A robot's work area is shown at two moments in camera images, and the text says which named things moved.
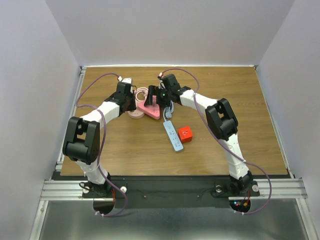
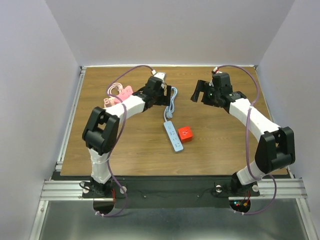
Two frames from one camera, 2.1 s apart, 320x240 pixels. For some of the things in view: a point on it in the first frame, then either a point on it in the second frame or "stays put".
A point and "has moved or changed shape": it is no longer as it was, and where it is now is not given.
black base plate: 212,191 stays put
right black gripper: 155,91 → 202,86
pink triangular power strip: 153,111 has moved or changed shape
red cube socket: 185,134 stays put
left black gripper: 133,106 → 164,100
